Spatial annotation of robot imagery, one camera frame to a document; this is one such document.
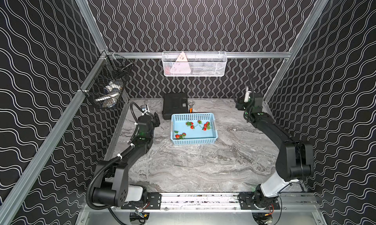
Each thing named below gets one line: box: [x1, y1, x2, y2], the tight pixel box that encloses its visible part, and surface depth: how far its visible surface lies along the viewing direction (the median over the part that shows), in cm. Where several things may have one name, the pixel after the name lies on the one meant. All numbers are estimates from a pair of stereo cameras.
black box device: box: [162, 92, 189, 120], surface depth 113 cm
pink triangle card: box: [169, 51, 192, 74], surface depth 92 cm
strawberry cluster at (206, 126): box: [197, 120, 212, 132], surface depth 105 cm
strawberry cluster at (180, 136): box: [174, 130, 187, 140], surface depth 100 cm
